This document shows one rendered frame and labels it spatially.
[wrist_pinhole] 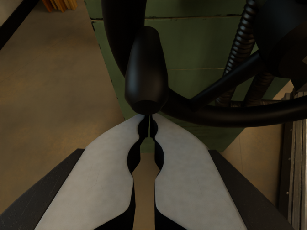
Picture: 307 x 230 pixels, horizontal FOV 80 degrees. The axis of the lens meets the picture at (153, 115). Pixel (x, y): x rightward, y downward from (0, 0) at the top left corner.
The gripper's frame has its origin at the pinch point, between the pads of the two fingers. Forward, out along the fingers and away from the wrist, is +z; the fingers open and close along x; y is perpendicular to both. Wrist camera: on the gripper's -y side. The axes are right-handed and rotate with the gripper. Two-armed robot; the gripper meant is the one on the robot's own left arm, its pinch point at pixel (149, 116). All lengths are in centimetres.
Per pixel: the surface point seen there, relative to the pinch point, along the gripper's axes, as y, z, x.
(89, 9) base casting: -6.0, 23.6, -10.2
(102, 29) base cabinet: -2.9, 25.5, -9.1
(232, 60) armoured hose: -0.3, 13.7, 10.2
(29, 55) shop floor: 22, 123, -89
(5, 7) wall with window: -7, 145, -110
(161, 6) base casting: -6.4, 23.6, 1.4
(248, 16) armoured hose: -5.4, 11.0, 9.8
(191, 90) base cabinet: 12.1, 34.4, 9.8
